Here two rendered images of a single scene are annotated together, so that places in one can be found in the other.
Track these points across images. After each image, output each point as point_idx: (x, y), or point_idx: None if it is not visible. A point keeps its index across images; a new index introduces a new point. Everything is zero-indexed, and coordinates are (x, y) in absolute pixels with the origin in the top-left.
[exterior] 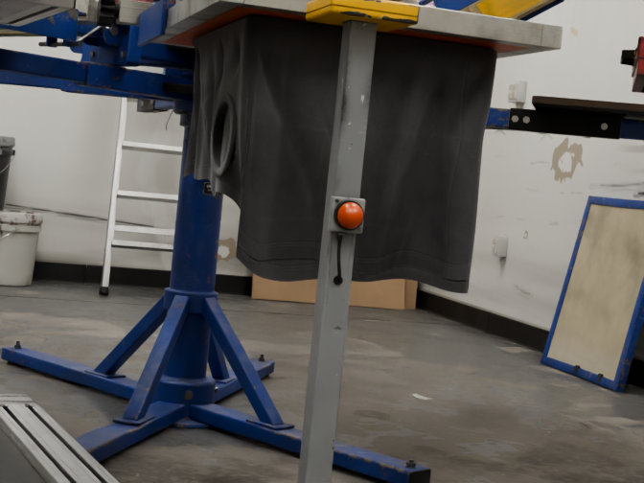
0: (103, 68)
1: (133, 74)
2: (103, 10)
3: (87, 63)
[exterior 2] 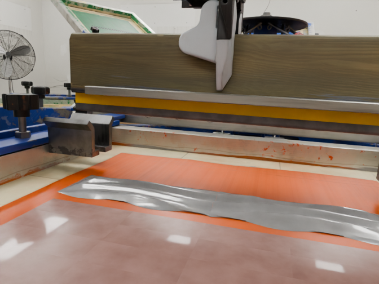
0: (162, 128)
1: (188, 128)
2: (76, 110)
3: (150, 126)
